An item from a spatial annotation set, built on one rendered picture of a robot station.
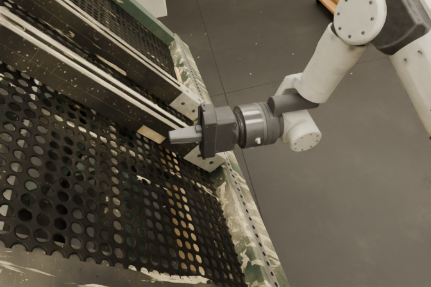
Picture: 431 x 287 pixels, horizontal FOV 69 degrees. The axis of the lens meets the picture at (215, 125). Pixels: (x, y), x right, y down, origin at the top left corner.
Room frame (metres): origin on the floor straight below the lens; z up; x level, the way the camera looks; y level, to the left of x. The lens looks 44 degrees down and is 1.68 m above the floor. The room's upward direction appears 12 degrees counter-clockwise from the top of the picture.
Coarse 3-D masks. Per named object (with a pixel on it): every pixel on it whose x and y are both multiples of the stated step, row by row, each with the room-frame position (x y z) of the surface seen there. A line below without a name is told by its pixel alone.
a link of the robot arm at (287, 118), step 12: (276, 96) 0.45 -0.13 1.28; (288, 96) 0.45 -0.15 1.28; (300, 96) 0.44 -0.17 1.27; (264, 108) 0.44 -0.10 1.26; (276, 108) 0.43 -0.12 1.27; (288, 108) 0.43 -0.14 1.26; (300, 108) 0.43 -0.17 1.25; (276, 120) 0.42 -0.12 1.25; (288, 120) 0.42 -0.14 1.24; (300, 120) 0.42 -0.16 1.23; (312, 120) 0.42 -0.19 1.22; (276, 132) 0.41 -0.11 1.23; (288, 132) 0.41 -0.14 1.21; (300, 132) 0.40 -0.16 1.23; (312, 132) 0.39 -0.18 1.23; (264, 144) 0.41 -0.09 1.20; (300, 144) 0.39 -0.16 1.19; (312, 144) 0.40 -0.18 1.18
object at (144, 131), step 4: (140, 128) 0.60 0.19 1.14; (144, 128) 0.60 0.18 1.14; (148, 128) 0.60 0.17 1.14; (140, 132) 0.60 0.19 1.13; (144, 132) 0.60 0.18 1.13; (148, 132) 0.60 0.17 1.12; (152, 132) 0.60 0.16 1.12; (148, 136) 0.60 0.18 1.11; (152, 136) 0.60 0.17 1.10; (156, 136) 0.60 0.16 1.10; (160, 136) 0.60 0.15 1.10; (156, 140) 0.60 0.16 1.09; (160, 140) 0.60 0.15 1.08
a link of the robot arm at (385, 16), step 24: (360, 0) 0.39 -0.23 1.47; (384, 0) 0.36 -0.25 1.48; (408, 0) 0.34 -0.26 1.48; (336, 24) 0.40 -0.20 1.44; (360, 24) 0.37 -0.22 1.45; (384, 24) 0.35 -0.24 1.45; (408, 24) 0.32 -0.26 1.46; (384, 48) 0.33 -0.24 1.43; (408, 48) 0.31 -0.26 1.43; (408, 72) 0.30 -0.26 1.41; (408, 96) 0.29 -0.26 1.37
